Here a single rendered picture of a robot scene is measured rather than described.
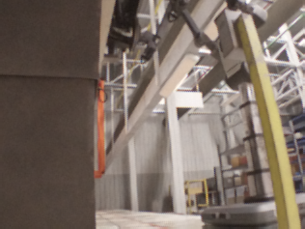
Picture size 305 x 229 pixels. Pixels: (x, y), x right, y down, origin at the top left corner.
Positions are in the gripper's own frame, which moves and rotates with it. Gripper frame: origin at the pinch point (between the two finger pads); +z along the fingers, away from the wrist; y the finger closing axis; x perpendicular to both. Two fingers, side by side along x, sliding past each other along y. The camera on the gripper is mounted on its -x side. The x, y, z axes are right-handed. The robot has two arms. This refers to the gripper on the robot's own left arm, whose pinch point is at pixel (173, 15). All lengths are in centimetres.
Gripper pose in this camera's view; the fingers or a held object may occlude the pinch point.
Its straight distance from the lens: 135.7
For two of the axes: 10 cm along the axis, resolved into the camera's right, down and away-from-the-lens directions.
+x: 8.4, 5.3, 1.4
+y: 3.7, -3.7, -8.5
